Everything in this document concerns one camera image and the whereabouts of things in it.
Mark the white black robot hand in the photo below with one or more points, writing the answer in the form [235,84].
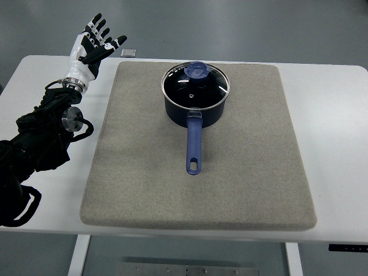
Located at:
[91,46]

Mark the glass pot lid blue knob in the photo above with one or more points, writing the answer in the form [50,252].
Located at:
[195,85]

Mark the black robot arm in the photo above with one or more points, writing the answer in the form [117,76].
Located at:
[41,144]

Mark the small grey floor plate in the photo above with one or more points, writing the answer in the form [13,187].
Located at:
[128,53]

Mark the dark blue saucepan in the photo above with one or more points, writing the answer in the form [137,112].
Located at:
[194,120]

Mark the white table leg left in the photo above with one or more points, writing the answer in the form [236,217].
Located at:
[79,255]

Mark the white table leg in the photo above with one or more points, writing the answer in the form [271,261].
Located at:
[293,259]
[79,255]

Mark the white table leg right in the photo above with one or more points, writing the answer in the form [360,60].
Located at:
[293,259]

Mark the black table control panel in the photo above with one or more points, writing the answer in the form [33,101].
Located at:
[347,248]

